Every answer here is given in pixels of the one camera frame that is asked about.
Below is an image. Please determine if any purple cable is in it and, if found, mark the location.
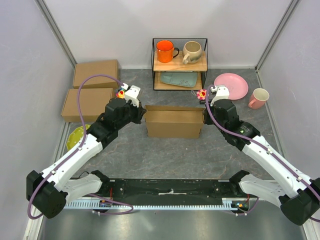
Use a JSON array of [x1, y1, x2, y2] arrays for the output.
[[205, 84, 320, 222], [26, 74, 135, 220]]

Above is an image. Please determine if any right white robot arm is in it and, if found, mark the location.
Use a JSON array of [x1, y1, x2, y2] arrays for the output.
[[204, 99, 320, 226]]

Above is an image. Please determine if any black wire wooden shelf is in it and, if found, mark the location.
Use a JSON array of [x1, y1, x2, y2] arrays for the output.
[[151, 37, 208, 91]]

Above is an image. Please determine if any green dotted plate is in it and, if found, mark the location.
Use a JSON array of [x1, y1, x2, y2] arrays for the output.
[[66, 126, 84, 151]]

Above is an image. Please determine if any cardboard box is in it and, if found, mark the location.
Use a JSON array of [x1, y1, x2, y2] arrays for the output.
[[72, 59, 120, 89], [61, 88, 116, 123], [144, 105, 205, 139]]

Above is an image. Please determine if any orange enamel mug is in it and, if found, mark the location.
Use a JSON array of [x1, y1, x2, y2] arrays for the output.
[[156, 40, 180, 63]]

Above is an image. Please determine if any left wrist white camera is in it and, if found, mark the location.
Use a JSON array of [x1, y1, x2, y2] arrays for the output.
[[121, 83, 141, 108]]

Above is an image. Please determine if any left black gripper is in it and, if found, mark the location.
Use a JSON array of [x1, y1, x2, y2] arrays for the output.
[[116, 99, 147, 130]]

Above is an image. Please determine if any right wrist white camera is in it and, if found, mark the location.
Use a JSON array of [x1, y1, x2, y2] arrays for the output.
[[210, 85, 230, 107]]

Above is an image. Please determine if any pink flower plush keychain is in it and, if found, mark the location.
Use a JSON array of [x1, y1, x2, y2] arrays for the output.
[[191, 89, 207, 100]]

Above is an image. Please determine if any pink mug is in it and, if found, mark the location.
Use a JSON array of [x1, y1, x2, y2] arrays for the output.
[[248, 88, 270, 110]]

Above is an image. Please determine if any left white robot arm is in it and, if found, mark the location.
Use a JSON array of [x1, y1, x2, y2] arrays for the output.
[[26, 98, 146, 219]]

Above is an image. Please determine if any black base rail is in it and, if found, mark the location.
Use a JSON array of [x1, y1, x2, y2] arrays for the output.
[[81, 177, 251, 201]]

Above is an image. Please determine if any grey slotted cable duct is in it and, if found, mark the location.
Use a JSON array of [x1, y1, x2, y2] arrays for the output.
[[64, 197, 249, 211]]

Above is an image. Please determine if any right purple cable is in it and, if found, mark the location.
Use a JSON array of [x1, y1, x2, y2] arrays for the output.
[[205, 84, 320, 222]]

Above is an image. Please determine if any wrist white camera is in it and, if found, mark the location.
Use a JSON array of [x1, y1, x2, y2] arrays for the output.
[[121, 83, 141, 108], [210, 85, 230, 107]]

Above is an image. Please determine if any pink round plate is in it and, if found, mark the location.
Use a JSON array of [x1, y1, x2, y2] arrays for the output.
[[214, 73, 249, 100]]

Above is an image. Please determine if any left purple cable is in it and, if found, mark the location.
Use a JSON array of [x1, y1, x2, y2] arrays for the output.
[[26, 74, 135, 220]]

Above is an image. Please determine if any beige ceramic mug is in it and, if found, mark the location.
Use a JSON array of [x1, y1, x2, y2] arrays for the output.
[[182, 41, 203, 65]]

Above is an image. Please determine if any teal rectangular dish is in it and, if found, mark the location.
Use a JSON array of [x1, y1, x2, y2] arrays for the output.
[[160, 72, 198, 88]]

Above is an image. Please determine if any rainbow flower plush keychain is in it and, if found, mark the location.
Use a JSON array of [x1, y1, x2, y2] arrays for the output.
[[115, 87, 126, 99]]

